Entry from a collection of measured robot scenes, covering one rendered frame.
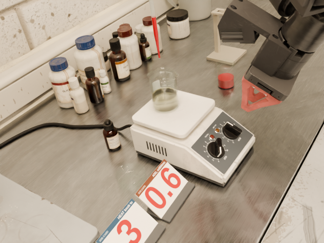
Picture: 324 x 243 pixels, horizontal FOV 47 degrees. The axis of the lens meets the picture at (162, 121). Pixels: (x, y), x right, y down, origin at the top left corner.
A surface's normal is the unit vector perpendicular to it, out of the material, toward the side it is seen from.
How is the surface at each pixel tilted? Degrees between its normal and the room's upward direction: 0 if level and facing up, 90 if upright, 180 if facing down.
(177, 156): 90
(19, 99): 90
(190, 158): 90
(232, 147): 30
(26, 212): 0
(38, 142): 0
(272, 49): 94
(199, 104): 0
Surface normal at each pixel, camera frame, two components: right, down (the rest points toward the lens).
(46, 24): 0.81, 0.26
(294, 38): -0.71, 0.43
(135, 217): 0.44, -0.46
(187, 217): -0.13, -0.80
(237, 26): -0.48, 0.63
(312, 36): -0.18, 0.77
